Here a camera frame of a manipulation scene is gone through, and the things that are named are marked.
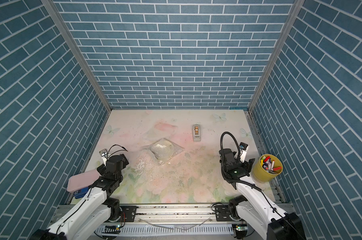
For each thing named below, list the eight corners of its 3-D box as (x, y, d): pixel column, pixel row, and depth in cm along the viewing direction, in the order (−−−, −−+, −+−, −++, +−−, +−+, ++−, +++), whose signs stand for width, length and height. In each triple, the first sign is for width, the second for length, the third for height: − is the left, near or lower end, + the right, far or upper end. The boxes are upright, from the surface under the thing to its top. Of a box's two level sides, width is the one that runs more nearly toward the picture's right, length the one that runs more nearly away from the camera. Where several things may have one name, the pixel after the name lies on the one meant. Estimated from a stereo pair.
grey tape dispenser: (192, 141, 104) (193, 137, 100) (192, 128, 111) (192, 124, 108) (200, 141, 104) (200, 137, 100) (199, 128, 111) (200, 124, 108)
